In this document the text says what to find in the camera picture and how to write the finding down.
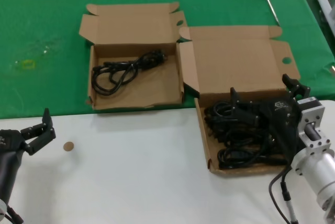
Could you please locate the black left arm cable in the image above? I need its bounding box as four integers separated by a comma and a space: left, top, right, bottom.
4, 204, 24, 224

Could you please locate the white metal frame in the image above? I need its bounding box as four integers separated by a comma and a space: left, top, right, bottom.
315, 0, 335, 33

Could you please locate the black power cable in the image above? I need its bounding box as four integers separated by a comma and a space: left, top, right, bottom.
206, 120, 278, 149
217, 147, 288, 170
92, 48, 168, 96
204, 102, 236, 128

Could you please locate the right arm cable silver connector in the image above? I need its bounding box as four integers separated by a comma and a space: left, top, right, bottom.
268, 163, 299, 224

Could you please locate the green tablecloth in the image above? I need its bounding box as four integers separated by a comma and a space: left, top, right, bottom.
0, 0, 335, 119

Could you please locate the cardboard box with torn rim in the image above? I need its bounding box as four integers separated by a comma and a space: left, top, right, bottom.
78, 2, 188, 110

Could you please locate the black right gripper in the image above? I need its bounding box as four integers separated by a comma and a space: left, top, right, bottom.
229, 73, 311, 162

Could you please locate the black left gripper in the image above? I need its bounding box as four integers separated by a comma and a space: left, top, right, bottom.
0, 108, 57, 156

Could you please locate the open cardboard mailer box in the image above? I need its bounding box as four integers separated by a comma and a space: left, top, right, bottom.
178, 25, 301, 175

